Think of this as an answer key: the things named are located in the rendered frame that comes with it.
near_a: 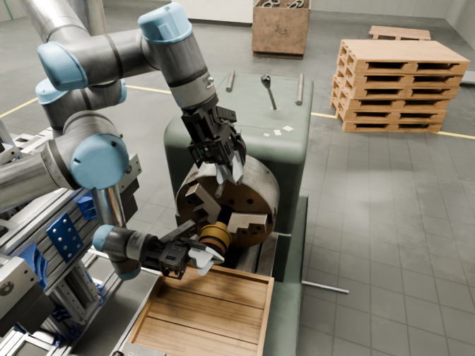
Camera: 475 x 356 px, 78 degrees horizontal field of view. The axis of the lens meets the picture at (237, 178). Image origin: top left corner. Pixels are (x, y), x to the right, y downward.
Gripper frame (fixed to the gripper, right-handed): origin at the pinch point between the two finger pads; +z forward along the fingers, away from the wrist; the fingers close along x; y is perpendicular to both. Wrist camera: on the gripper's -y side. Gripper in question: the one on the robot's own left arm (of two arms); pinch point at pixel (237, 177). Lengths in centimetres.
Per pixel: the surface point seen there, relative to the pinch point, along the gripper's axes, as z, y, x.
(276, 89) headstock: 7, -68, -1
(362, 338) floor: 146, -33, 15
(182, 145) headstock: 2.4, -26.0, -27.0
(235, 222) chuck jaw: 19.8, -5.7, -9.2
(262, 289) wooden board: 44.0, 0.4, -7.3
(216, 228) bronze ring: 17.0, -1.3, -12.8
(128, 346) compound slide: 22.1, 28.7, -28.1
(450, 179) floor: 179, -199, 103
